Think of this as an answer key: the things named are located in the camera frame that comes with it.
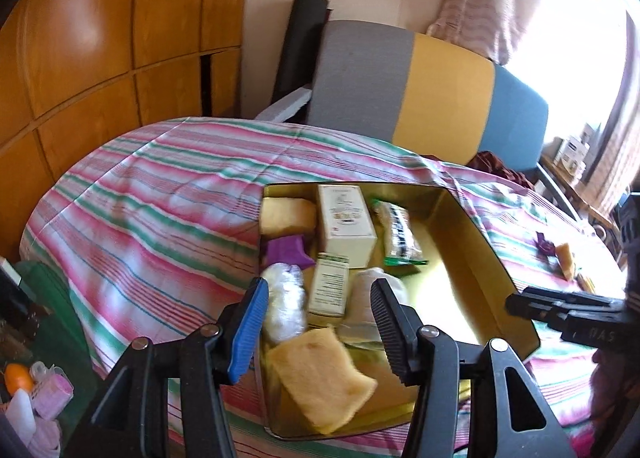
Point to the large yellow sponge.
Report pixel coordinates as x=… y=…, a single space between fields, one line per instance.
x=320 y=383

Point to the small yellow sponge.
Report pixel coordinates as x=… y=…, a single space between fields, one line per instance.
x=566 y=258

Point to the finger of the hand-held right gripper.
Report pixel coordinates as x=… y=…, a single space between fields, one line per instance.
x=540 y=302
x=585 y=333

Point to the snack packet with dark label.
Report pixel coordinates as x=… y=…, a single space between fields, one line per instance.
x=400 y=233

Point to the purple cloth piece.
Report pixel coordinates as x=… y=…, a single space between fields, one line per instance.
x=285 y=250

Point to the window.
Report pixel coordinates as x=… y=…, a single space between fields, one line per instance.
x=575 y=62

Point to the purple packet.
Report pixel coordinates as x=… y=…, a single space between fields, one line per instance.
x=545 y=244

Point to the white soft pouch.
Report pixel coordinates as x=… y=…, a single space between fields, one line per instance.
x=365 y=303

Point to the maroon cloth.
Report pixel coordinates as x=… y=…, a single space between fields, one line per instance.
x=495 y=162

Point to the wooden desk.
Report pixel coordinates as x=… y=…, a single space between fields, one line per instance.
x=575 y=193

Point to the black rolled mat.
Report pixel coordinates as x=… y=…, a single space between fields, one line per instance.
x=302 y=37

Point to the green-edged snack packet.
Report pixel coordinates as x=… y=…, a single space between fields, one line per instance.
x=407 y=261

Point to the gold cardboard tray box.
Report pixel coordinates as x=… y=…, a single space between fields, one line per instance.
x=465 y=263

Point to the white cardboard box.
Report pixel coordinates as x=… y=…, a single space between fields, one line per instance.
x=572 y=152

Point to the clear bag of cotton balls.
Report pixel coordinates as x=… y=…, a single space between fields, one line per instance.
x=285 y=298

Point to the green cloth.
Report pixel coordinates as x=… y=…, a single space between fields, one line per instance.
x=60 y=318

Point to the striped bed sheet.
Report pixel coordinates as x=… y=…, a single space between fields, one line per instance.
x=150 y=198

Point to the white bottle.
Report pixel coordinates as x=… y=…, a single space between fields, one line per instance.
x=22 y=410

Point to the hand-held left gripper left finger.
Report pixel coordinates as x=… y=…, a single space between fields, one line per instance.
x=245 y=333

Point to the white carton box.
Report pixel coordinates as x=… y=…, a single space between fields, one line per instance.
x=345 y=223

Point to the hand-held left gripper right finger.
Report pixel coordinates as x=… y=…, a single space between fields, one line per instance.
x=392 y=338

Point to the wooden wardrobe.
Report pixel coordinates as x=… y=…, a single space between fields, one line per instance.
x=100 y=37

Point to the small green and white box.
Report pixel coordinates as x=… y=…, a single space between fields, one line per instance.
x=327 y=288

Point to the grey yellow blue cushion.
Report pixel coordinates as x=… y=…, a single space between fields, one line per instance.
x=450 y=87

